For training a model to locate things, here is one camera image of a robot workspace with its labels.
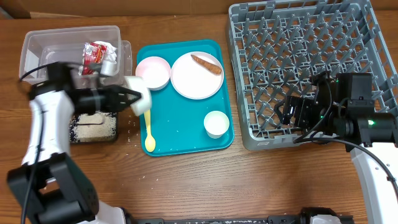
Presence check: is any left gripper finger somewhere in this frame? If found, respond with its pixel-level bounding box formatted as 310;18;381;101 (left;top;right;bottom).
105;85;142;97
105;95;140;113

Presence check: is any pile of rice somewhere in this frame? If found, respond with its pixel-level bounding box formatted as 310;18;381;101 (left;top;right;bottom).
70;112;117;143

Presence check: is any white bowl with rice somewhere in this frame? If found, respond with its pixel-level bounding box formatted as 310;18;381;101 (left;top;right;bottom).
124;76;152;116

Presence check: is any white napkin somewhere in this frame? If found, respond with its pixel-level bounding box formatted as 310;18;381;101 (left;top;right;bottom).
79;41;118;76

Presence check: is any red snack wrapper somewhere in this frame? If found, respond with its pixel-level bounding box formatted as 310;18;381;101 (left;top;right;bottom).
81;42;107;75

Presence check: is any pink bowl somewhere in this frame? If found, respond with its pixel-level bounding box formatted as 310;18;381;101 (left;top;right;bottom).
135;56;171;91

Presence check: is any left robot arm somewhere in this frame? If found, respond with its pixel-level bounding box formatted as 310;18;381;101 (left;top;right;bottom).
7;62;144;223

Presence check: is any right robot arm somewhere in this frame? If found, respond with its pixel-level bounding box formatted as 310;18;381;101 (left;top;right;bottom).
274;71;397;223

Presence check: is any grey dishwasher rack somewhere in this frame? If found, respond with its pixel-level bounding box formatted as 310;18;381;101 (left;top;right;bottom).
228;0;397;151

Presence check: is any clear plastic waste bin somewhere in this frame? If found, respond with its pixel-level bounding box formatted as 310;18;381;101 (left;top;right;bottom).
19;26;132;85

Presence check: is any black plastic tray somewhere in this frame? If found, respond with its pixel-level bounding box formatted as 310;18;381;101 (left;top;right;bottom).
68;111;119;145

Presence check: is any yellow plastic spoon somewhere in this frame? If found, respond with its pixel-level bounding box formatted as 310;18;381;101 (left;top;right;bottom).
144;110;156;152

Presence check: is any white cup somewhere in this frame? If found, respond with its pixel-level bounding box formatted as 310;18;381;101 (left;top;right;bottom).
204;111;229;139

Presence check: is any large white plate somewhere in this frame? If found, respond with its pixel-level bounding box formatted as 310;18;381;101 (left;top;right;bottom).
170;51;224;100

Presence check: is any teal serving tray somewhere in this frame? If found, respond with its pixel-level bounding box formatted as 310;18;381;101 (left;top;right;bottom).
137;39;235;157

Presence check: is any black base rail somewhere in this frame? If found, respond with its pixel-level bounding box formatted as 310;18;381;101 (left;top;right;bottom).
125;207;354;224

